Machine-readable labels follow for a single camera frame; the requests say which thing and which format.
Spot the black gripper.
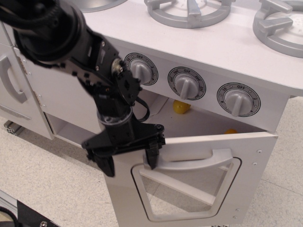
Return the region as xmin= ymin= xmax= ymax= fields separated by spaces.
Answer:
xmin=82 ymin=117 xmax=165 ymax=177

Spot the silver oven door handle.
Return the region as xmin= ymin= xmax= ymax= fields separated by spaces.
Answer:
xmin=154 ymin=148 xmax=233 ymax=172

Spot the white toy oven door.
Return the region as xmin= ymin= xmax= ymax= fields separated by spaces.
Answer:
xmin=106 ymin=131 xmax=277 ymax=227

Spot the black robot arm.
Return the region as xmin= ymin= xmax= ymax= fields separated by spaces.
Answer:
xmin=0 ymin=0 xmax=165 ymax=177

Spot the left grey oven knob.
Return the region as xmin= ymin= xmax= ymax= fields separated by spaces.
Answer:
xmin=125 ymin=52 xmax=158 ymax=86

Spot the grey oven knob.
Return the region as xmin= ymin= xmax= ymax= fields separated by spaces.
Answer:
xmin=217 ymin=83 xmax=261 ymax=117
xmin=125 ymin=52 xmax=158 ymax=86
xmin=168 ymin=67 xmax=206 ymax=100

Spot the middle grey oven knob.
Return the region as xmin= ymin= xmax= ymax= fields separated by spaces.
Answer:
xmin=168 ymin=67 xmax=206 ymax=100

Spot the right grey oven knob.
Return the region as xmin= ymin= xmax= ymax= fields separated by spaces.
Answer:
xmin=217 ymin=83 xmax=261 ymax=117

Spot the yellow toy lemon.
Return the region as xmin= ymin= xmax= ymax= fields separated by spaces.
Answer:
xmin=173 ymin=100 xmax=191 ymax=114

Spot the white cabinet door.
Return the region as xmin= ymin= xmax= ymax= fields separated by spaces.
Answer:
xmin=13 ymin=47 xmax=105 ymax=140

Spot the yellow toy corn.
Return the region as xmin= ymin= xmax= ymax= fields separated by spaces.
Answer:
xmin=224 ymin=129 xmax=238 ymax=134

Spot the far left white door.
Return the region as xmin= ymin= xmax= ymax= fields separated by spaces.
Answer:
xmin=0 ymin=44 xmax=54 ymax=140

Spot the white toy kitchen unit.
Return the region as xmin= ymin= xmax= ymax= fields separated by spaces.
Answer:
xmin=0 ymin=0 xmax=303 ymax=227

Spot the centre silver stove burner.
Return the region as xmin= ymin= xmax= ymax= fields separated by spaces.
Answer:
xmin=144 ymin=0 xmax=234 ymax=29

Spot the silver stove burner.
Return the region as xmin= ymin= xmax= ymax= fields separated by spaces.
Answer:
xmin=144 ymin=0 xmax=234 ymax=29
xmin=253 ymin=0 xmax=303 ymax=58

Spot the silver toy sink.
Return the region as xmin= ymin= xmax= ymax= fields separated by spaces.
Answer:
xmin=72 ymin=0 xmax=126 ymax=13

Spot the right silver stove burner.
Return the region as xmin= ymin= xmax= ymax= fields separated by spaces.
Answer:
xmin=253 ymin=0 xmax=303 ymax=58

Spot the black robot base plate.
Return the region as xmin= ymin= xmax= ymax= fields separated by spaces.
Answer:
xmin=17 ymin=201 xmax=59 ymax=227

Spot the left aluminium frame rail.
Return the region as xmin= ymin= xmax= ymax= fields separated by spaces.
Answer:
xmin=4 ymin=121 xmax=24 ymax=136

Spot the far left silver handle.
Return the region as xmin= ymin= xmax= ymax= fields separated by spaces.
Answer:
xmin=0 ymin=54 xmax=28 ymax=104

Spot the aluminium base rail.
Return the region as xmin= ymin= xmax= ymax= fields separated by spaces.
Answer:
xmin=0 ymin=190 xmax=18 ymax=216

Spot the black cable near base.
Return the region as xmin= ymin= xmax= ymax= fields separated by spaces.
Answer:
xmin=0 ymin=206 xmax=22 ymax=227

